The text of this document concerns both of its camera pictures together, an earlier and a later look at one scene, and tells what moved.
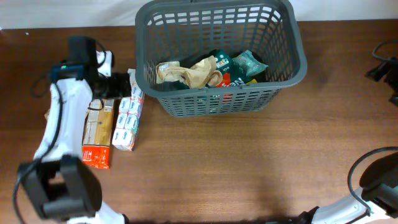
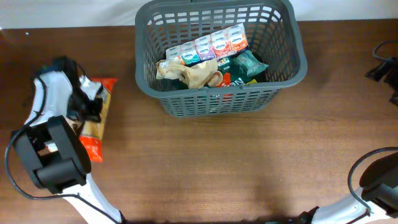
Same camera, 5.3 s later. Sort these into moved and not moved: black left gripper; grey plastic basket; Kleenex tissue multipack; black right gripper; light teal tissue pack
Moved: black left gripper; Kleenex tissue multipack
Not moved: grey plastic basket; black right gripper; light teal tissue pack
